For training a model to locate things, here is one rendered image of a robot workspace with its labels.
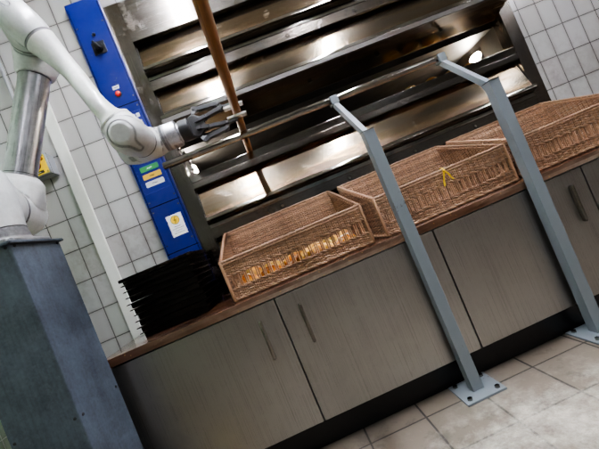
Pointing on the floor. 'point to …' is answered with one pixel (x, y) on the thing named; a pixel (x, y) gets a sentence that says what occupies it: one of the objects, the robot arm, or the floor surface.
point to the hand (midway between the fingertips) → (234, 110)
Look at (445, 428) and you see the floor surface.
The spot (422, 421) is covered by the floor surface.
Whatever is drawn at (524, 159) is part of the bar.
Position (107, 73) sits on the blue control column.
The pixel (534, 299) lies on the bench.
